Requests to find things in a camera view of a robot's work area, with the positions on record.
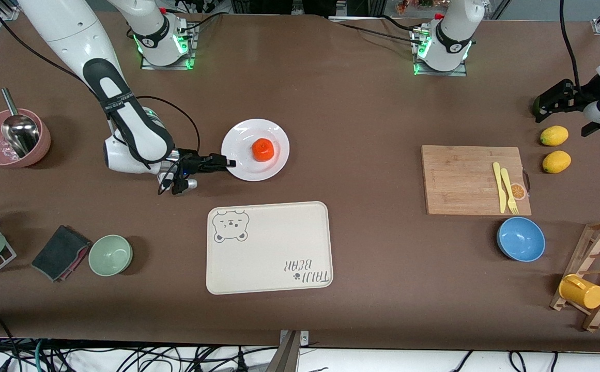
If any orange tomato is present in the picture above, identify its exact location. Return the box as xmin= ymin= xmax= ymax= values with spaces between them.
xmin=252 ymin=138 xmax=275 ymax=162

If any white round plate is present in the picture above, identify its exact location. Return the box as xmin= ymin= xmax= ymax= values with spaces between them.
xmin=221 ymin=119 xmax=290 ymax=182

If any yellow lemon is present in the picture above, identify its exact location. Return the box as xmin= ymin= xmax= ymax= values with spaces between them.
xmin=542 ymin=150 xmax=572 ymax=174
xmin=540 ymin=126 xmax=569 ymax=147

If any cream bear print tray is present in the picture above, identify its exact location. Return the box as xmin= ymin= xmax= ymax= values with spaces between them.
xmin=206 ymin=201 xmax=334 ymax=295

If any yellow-green plastic fork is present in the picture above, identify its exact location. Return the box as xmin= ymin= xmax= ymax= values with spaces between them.
xmin=501 ymin=168 xmax=519 ymax=215

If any yellow-green plastic knife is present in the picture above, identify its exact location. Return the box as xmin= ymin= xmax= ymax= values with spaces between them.
xmin=493 ymin=162 xmax=507 ymax=214

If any wooden cutting board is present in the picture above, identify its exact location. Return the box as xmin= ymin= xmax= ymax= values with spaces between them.
xmin=421 ymin=145 xmax=532 ymax=216

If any pale green bowl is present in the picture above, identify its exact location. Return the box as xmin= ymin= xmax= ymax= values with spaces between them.
xmin=88 ymin=235 xmax=133 ymax=277

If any blue bowl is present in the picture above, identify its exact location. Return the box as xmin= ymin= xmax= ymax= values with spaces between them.
xmin=497 ymin=216 xmax=546 ymax=262

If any dark grey folded cloth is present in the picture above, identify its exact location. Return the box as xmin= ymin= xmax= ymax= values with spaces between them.
xmin=32 ymin=225 xmax=91 ymax=283

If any yellow plastic cup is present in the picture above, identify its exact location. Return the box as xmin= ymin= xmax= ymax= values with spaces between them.
xmin=559 ymin=274 xmax=600 ymax=310

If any metal scoop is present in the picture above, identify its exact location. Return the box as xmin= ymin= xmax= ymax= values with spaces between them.
xmin=1 ymin=88 xmax=40 ymax=158

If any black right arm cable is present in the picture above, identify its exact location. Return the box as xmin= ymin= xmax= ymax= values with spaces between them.
xmin=0 ymin=0 xmax=201 ymax=194

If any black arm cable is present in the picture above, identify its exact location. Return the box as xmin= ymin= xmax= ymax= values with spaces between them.
xmin=0 ymin=0 xmax=201 ymax=194
xmin=560 ymin=0 xmax=584 ymax=91

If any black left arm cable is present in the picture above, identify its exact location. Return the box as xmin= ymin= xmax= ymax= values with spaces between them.
xmin=560 ymin=0 xmax=584 ymax=91

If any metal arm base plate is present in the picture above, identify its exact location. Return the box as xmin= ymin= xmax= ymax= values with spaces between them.
xmin=412 ymin=26 xmax=468 ymax=77
xmin=141 ymin=21 xmax=198 ymax=70

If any metal table edge bracket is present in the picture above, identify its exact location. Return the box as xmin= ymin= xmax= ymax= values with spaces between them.
xmin=278 ymin=330 xmax=311 ymax=372

